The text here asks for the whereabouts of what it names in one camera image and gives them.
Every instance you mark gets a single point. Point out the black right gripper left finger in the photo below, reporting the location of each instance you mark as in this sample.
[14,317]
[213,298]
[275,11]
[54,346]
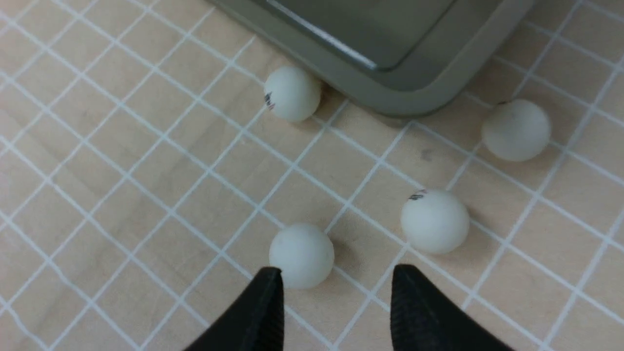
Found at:
[253,322]

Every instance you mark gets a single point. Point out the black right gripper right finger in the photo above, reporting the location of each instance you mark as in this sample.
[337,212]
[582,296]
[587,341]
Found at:
[422,318]

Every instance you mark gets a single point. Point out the white ball marked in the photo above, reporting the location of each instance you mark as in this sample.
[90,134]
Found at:
[434,221]

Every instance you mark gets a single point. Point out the peach checkered tablecloth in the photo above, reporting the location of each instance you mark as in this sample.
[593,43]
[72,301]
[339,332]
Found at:
[142,182]

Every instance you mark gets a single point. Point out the white ball with logo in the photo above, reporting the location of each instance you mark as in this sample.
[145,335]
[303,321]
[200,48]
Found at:
[292,94]

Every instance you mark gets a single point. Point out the olive green plastic bin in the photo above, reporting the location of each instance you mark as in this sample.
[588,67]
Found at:
[400,58]

